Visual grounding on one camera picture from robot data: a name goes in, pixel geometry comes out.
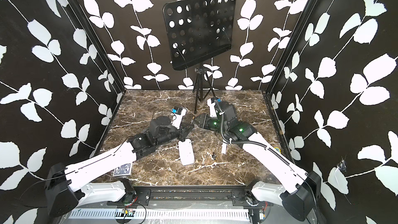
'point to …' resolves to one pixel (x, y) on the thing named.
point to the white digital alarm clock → (186, 152)
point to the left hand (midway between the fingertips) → (193, 124)
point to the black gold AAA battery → (214, 155)
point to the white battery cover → (224, 148)
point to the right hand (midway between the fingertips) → (194, 117)
